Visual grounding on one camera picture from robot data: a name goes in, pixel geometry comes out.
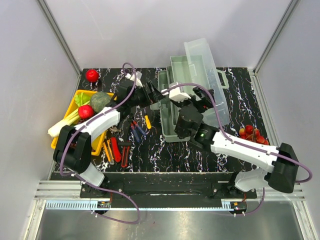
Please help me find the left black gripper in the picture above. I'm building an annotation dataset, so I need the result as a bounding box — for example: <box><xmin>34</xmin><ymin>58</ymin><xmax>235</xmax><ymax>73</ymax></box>
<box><xmin>128</xmin><ymin>81</ymin><xmax>166</xmax><ymax>109</ymax></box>

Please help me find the clear grey plastic toolbox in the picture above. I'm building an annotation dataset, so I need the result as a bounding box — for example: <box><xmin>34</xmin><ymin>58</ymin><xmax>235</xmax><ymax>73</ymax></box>
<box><xmin>149</xmin><ymin>37</ymin><xmax>230</xmax><ymax>143</ymax></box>

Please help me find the black claw hammer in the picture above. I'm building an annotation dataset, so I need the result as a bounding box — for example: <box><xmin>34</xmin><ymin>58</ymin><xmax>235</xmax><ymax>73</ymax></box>
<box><xmin>110</xmin><ymin>107</ymin><xmax>136</xmax><ymax>133</ymax></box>

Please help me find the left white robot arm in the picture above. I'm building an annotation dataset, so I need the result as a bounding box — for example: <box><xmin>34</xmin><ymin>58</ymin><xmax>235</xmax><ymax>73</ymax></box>
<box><xmin>53</xmin><ymin>79</ymin><xmax>165</xmax><ymax>198</ymax></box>

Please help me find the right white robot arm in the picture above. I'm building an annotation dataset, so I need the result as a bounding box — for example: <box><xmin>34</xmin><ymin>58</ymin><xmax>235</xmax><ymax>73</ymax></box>
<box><xmin>168</xmin><ymin>83</ymin><xmax>299</xmax><ymax>198</ymax></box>

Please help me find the blue screwdriver with red band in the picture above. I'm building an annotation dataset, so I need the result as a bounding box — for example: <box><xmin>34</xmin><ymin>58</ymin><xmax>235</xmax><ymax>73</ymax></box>
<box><xmin>132</xmin><ymin>120</ymin><xmax>147</xmax><ymax>136</ymax></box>

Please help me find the red cherry bunch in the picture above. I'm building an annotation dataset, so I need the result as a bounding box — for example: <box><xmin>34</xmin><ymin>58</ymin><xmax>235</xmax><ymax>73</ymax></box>
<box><xmin>238</xmin><ymin>125</ymin><xmax>269</xmax><ymax>145</ymax></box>

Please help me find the red tomato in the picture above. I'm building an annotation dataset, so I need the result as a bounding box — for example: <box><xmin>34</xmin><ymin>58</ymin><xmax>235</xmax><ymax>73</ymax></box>
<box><xmin>85</xmin><ymin>69</ymin><xmax>100</xmax><ymax>83</ymax></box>

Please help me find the yellow plastic tray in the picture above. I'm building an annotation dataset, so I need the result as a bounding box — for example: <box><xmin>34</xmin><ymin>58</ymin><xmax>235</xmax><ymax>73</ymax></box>
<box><xmin>48</xmin><ymin>90</ymin><xmax>107</xmax><ymax>156</ymax></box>

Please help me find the red radish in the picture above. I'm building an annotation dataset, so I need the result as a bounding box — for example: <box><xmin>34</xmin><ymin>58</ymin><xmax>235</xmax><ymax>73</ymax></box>
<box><xmin>78</xmin><ymin>104</ymin><xmax>95</xmax><ymax>119</ymax></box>

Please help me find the green lettuce leaf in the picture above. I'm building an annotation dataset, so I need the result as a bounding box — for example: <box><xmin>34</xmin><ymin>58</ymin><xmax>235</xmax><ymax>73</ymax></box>
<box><xmin>74</xmin><ymin>92</ymin><xmax>91</xmax><ymax>107</ymax></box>

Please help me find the red utility knife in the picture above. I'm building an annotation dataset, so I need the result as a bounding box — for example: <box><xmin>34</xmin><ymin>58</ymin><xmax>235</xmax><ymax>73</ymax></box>
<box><xmin>110</xmin><ymin>137</ymin><xmax>122</xmax><ymax>163</ymax></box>

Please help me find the white green leek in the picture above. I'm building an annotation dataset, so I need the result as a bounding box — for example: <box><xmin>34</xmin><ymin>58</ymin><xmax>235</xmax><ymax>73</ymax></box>
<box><xmin>47</xmin><ymin>107</ymin><xmax>80</xmax><ymax>138</ymax></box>

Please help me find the yellow handled screwdriver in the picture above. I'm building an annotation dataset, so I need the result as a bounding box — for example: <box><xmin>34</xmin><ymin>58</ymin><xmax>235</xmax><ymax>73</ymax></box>
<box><xmin>144</xmin><ymin>114</ymin><xmax>152</xmax><ymax>130</ymax></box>

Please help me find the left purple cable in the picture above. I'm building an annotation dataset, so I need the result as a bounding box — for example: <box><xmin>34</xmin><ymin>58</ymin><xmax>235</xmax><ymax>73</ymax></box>
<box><xmin>59</xmin><ymin>62</ymin><xmax>142</xmax><ymax>225</ymax></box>

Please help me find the purple cable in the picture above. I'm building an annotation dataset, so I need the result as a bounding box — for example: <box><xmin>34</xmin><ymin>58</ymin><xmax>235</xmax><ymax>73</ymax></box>
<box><xmin>161</xmin><ymin>83</ymin><xmax>313</xmax><ymax>217</ymax></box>
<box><xmin>59</xmin><ymin>62</ymin><xmax>142</xmax><ymax>225</ymax></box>

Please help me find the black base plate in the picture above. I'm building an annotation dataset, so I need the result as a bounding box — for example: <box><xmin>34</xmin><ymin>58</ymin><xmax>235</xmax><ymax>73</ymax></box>
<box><xmin>79</xmin><ymin>171</ymin><xmax>258</xmax><ymax>208</ymax></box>

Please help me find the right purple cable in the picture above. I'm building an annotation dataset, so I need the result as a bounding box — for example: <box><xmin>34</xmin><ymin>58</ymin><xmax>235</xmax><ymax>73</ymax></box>
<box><xmin>161</xmin><ymin>83</ymin><xmax>313</xmax><ymax>217</ymax></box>

